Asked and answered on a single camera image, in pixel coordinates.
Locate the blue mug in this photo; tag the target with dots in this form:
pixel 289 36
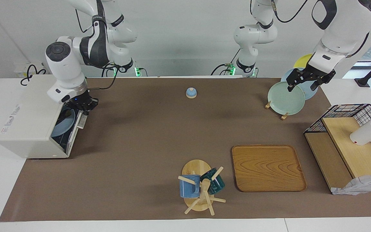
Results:
pixel 188 190

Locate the white cup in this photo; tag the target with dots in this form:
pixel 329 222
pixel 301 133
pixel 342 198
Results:
pixel 364 135

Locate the light blue ceramic plate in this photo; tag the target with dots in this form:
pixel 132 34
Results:
pixel 61 125
pixel 309 91

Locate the rectangular wooden tray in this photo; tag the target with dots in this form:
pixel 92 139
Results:
pixel 267 168

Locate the dark green mug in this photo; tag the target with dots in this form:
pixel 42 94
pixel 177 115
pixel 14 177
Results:
pixel 216 185

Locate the small blue lidded jar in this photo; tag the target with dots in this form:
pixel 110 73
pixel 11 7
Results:
pixel 191 93

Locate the pale green ceramic plate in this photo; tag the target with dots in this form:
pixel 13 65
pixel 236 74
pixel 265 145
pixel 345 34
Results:
pixel 285 98

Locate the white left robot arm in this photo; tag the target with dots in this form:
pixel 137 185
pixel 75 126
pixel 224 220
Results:
pixel 340 29

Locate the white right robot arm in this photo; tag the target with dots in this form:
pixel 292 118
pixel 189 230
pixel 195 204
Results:
pixel 63 61

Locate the yellow ceramic plate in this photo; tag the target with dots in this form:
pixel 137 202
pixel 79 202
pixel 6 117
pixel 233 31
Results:
pixel 303 61

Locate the white power box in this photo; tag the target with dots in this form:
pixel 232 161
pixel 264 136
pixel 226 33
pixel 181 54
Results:
pixel 19 69

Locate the wooden mug tree stand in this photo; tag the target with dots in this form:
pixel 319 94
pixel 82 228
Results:
pixel 195 167

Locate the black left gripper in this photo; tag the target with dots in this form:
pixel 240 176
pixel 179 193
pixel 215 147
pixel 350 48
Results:
pixel 314 73

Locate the white checkered cloth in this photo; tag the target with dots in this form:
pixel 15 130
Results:
pixel 359 185

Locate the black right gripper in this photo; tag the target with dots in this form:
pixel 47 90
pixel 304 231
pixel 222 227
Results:
pixel 84 102

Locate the brown table mat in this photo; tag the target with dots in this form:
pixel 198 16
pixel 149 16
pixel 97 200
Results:
pixel 147 145

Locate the beige toaster oven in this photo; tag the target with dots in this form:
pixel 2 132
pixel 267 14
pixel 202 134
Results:
pixel 27 116

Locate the wooden plate rack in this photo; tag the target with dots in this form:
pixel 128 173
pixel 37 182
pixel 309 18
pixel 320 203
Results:
pixel 284 116

